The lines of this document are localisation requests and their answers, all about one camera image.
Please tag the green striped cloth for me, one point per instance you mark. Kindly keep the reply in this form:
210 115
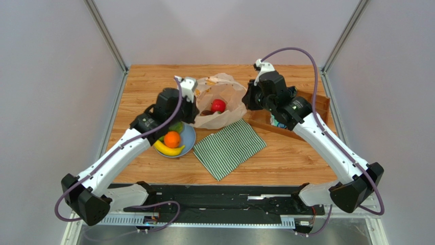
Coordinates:
224 151

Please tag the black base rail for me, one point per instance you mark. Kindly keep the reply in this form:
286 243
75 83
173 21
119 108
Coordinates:
228 204

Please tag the yellow banana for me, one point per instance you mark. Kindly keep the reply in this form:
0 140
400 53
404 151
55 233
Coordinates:
167 151

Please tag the blue plate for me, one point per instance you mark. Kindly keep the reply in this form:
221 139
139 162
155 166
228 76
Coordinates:
188 138

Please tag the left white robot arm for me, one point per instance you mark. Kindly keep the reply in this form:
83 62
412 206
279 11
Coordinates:
88 194

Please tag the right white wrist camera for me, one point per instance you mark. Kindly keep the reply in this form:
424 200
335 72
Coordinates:
262 67

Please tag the dark green mango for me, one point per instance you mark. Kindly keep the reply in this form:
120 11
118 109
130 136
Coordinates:
177 127

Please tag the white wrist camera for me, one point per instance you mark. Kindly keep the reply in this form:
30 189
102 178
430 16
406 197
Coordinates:
262 67
188 87

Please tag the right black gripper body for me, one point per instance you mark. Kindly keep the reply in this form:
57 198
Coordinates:
249 98

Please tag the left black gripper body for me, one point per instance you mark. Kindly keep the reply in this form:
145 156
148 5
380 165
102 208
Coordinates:
187 110

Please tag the translucent banana print plastic bag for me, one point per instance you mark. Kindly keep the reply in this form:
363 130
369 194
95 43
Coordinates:
224 87

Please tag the red pomegranate fruit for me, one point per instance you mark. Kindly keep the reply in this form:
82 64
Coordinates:
218 106

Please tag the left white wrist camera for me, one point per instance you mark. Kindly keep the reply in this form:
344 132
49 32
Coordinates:
188 87

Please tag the dark red apple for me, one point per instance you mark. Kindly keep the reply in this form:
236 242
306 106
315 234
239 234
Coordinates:
206 113

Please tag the teal white socks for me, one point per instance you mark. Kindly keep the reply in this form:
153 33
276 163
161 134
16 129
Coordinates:
274 122

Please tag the orange fruit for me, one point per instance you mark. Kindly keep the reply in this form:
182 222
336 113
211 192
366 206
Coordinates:
172 139

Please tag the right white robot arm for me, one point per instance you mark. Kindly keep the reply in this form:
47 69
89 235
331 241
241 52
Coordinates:
356 178

